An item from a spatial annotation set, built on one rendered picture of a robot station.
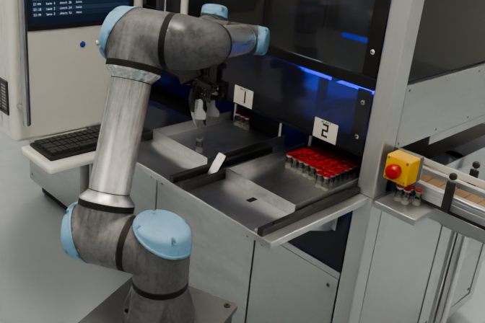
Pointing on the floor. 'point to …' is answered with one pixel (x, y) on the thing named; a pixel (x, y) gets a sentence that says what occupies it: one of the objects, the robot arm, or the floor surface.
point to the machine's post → (382, 131)
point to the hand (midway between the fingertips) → (200, 121)
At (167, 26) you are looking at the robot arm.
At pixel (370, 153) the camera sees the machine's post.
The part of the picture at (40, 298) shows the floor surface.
